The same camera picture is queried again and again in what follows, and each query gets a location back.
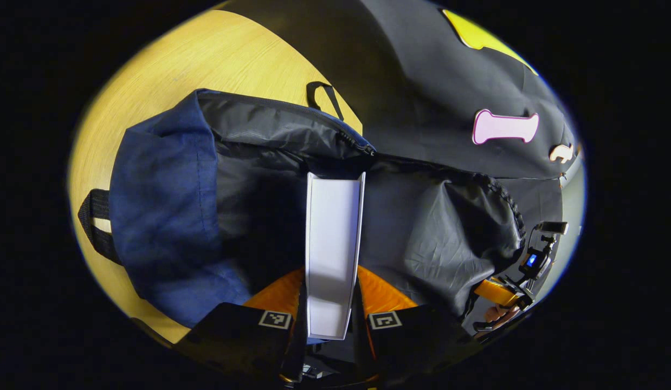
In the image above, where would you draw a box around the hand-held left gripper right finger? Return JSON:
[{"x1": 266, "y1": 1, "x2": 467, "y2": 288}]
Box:
[{"x1": 351, "y1": 265, "x2": 477, "y2": 380}]

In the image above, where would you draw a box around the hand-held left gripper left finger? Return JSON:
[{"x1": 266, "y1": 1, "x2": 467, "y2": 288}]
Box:
[{"x1": 176, "y1": 267, "x2": 309, "y2": 382}]

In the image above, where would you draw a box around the white cover book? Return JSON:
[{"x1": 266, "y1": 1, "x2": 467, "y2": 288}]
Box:
[{"x1": 305, "y1": 172, "x2": 366, "y2": 341}]

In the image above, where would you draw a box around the dark blue black schoolbag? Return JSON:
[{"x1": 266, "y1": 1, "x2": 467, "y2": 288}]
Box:
[{"x1": 78, "y1": 81, "x2": 527, "y2": 347}]

